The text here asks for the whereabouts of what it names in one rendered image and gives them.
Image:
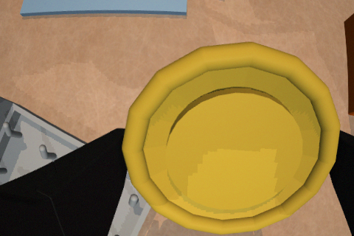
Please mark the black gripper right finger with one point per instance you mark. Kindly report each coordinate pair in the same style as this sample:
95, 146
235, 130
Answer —
342, 176

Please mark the yellow plate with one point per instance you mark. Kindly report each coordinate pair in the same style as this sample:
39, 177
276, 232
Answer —
231, 138

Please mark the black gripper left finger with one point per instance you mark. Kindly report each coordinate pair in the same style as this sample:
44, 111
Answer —
76, 195

